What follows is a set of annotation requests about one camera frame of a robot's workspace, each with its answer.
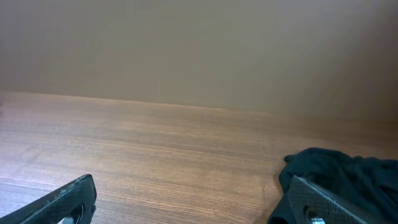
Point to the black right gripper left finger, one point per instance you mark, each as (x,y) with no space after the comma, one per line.
(72,203)

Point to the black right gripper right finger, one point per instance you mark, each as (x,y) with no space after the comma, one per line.
(311,203)

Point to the black t-shirt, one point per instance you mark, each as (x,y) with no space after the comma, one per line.
(369,183)

